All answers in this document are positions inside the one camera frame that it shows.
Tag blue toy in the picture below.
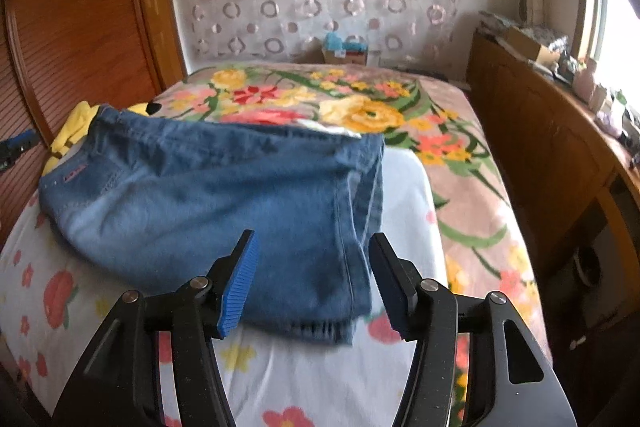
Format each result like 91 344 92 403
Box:
325 33 368 52

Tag colourful floral blanket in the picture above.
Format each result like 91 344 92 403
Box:
152 63 555 427

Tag white crinkled sheet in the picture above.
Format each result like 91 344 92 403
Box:
295 118 363 138

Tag white flower-print bed sheet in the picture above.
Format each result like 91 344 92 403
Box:
0 146 448 427

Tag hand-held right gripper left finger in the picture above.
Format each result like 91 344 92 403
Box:
52 229 261 427

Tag window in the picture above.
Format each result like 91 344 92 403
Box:
580 0 640 92

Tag stack of papers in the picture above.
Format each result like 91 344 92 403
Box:
477 9 507 38

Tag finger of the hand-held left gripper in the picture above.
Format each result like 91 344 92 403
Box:
0 131 40 168

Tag yellow plush toy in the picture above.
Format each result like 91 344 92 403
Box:
44 102 163 172

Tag blue denim pants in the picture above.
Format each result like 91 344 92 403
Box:
39 105 387 349

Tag small cardboard box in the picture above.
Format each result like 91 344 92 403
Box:
322 48 368 66

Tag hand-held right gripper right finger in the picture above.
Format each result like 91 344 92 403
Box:
369 233 578 427

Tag open cardboard box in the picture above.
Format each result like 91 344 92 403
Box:
502 26 561 62

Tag wooden side cabinet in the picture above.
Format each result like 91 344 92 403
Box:
467 29 640 358

